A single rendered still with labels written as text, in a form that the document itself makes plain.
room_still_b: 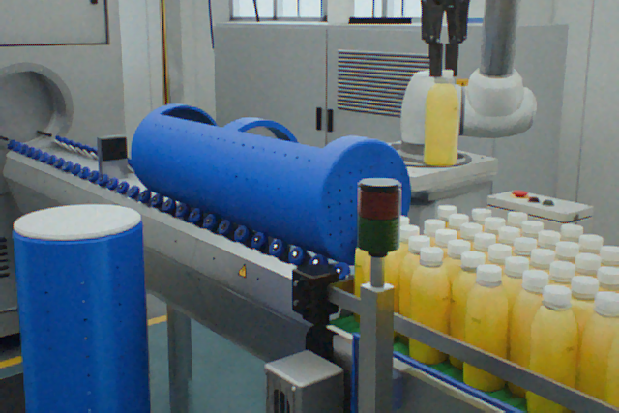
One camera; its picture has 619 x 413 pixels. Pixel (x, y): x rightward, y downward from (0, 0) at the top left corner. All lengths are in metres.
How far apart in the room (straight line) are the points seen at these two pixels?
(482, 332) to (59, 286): 0.92
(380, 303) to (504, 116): 1.31
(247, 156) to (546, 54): 2.11
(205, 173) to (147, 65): 5.35
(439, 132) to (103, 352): 0.88
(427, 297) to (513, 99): 1.13
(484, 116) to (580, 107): 2.31
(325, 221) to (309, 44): 2.66
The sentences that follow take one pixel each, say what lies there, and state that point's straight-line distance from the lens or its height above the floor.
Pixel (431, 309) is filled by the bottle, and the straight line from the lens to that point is 1.37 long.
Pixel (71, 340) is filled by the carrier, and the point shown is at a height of 0.80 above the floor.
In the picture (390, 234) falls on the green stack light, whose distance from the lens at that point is 1.12.
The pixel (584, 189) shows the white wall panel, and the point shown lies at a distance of 4.71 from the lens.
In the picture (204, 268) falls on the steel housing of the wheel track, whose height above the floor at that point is 0.85.
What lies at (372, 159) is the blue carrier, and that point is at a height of 1.19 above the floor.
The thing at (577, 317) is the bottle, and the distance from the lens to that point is 1.27.
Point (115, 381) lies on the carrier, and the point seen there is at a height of 0.68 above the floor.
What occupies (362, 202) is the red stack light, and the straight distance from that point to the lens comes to 1.12.
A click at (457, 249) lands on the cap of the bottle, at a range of 1.40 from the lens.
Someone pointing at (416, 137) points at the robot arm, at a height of 1.13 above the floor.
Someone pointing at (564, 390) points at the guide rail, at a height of 0.97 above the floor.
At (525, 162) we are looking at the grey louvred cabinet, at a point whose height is 0.84.
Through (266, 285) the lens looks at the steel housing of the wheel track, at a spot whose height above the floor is 0.87.
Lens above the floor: 1.50
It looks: 12 degrees down
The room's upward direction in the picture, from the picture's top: straight up
